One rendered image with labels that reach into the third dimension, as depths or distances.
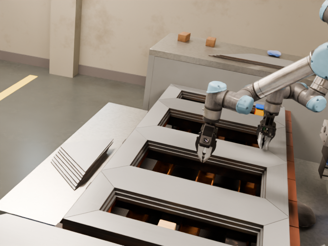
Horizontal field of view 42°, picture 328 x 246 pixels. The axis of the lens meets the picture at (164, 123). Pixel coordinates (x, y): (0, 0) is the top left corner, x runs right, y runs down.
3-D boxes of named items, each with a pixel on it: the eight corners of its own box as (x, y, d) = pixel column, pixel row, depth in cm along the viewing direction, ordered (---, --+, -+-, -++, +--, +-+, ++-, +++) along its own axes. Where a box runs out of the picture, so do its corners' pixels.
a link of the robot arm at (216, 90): (224, 88, 169) (205, 82, 173) (219, 113, 174) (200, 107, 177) (231, 84, 175) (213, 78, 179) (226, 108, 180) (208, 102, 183)
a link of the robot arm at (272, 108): (265, 97, 200) (283, 101, 198) (263, 106, 202) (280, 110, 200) (265, 102, 193) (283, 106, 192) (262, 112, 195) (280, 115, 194)
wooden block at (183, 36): (185, 42, 308) (186, 35, 306) (177, 40, 309) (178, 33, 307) (189, 39, 318) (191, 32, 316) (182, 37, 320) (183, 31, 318)
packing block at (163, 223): (154, 236, 150) (156, 227, 148) (158, 227, 155) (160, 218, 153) (171, 240, 149) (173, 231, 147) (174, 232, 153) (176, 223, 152)
